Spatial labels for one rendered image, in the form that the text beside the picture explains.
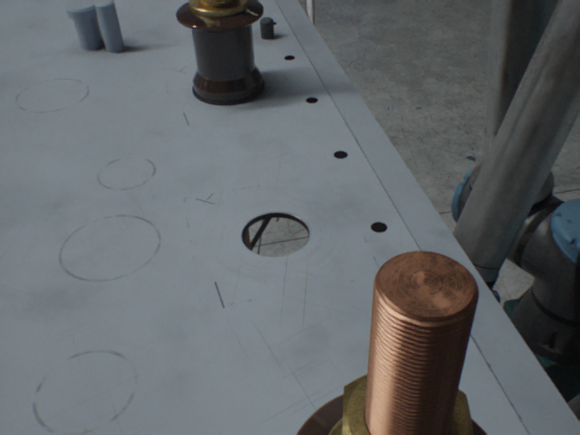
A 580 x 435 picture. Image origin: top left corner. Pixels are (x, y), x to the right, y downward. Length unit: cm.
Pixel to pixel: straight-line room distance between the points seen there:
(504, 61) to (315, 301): 67
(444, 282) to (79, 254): 39
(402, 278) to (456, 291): 2
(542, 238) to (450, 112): 234
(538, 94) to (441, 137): 240
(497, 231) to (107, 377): 63
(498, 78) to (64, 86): 65
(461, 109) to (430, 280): 335
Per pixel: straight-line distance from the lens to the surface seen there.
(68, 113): 74
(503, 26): 101
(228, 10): 67
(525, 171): 89
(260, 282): 47
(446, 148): 317
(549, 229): 120
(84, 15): 86
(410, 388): 20
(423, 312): 17
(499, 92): 107
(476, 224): 92
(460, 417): 24
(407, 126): 333
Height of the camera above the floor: 170
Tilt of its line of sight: 40 degrees down
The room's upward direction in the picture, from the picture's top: 3 degrees counter-clockwise
